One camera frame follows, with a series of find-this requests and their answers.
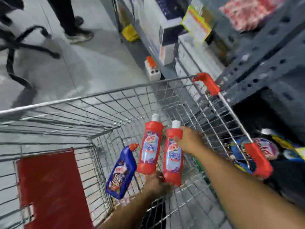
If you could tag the person's left hand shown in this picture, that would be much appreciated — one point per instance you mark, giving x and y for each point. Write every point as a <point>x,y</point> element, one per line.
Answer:
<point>156,186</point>

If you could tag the person's right hand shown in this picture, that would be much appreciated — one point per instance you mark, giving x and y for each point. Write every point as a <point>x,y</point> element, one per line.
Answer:
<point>190,140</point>

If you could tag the person's right thumb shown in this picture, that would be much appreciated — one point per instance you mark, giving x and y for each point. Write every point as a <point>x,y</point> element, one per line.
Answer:
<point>178,140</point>

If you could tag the person's left fingers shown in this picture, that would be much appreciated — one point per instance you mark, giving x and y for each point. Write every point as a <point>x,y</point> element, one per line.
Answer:
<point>159,176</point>

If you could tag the red cleaner bottle white cap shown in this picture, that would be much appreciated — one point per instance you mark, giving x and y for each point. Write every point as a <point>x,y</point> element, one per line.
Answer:
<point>150,145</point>
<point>173,159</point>

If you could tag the person's right forearm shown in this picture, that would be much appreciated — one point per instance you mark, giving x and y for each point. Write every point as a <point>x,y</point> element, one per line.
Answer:
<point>240,193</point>

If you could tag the person's left forearm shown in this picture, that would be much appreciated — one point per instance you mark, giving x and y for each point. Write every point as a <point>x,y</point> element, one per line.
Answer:
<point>133,212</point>

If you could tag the blue cleaner bottle orange cap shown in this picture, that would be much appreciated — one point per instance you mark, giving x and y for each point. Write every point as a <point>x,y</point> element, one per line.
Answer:
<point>121,174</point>

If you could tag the white box with orange top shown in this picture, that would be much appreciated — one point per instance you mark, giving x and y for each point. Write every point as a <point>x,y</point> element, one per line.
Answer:
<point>152,70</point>

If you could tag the pile of colourful packets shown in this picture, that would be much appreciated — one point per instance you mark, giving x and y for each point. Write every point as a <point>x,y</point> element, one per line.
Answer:
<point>271,147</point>

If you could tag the red plastic cart seat flap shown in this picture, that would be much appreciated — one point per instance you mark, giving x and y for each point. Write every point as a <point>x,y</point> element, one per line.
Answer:
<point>50,186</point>

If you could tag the white and navy carton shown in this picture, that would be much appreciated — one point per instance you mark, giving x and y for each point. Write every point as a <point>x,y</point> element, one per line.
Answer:
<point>164,28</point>

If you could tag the yellow-edged shelf label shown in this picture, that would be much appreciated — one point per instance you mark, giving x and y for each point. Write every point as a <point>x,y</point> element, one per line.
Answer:
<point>196,25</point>

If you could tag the yellow plastic item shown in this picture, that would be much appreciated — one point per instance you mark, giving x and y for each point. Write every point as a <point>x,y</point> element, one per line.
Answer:
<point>130,33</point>

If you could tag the grey metal shelf rack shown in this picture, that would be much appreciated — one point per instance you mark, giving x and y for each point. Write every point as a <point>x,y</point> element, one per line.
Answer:
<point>266,59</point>

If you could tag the red and white patterned package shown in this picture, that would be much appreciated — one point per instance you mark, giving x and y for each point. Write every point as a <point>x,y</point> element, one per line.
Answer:
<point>247,11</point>

